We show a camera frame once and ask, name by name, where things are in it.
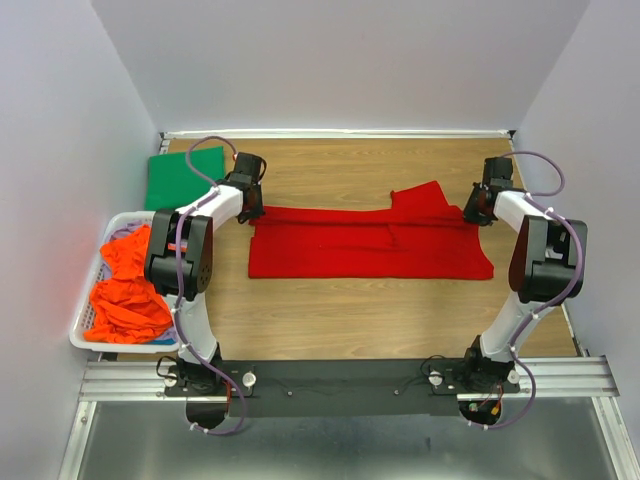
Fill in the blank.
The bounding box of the red t shirt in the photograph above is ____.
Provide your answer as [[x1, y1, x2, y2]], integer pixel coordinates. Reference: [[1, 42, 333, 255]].
[[248, 181, 494, 281]]

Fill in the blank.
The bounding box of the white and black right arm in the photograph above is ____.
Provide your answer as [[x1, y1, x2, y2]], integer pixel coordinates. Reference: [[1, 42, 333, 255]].
[[459, 154, 588, 392]]

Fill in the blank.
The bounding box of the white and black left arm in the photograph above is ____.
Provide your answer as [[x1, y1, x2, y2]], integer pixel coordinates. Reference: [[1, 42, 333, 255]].
[[144, 152, 267, 396]]

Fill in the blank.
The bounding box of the folded green t shirt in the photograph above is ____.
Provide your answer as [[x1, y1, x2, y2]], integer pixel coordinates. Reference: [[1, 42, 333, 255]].
[[144, 147, 226, 210]]

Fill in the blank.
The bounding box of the orange t shirt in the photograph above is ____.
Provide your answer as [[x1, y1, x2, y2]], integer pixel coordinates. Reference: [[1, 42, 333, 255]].
[[84, 225, 173, 344]]

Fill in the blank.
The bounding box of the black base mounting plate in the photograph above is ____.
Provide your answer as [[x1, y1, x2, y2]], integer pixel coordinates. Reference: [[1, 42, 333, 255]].
[[156, 355, 520, 426]]

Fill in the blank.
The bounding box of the white plastic laundry basket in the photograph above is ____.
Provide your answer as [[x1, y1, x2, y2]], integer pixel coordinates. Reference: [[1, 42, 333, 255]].
[[68, 211, 178, 355]]

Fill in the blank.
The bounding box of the aluminium frame rail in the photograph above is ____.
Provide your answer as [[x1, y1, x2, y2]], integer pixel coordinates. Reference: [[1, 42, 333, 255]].
[[60, 357, 639, 479]]

